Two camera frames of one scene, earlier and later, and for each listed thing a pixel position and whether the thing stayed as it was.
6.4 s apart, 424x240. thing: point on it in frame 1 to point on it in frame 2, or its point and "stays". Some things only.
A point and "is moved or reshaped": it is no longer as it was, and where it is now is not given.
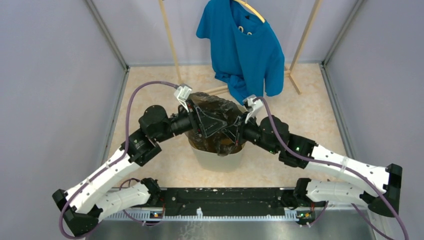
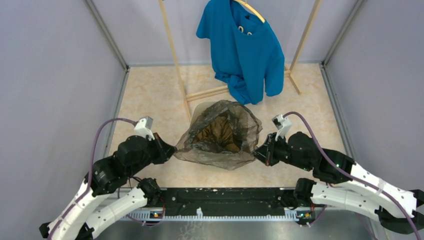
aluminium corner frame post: [126, 67] stays
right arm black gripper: [236, 131] to [265, 153]
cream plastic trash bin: [212, 162] is moved or reshaped
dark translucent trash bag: [213, 114] is moved or reshaped
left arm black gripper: [202, 123] to [165, 150]
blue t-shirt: [247, 54] stays
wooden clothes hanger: [261, 19] stays
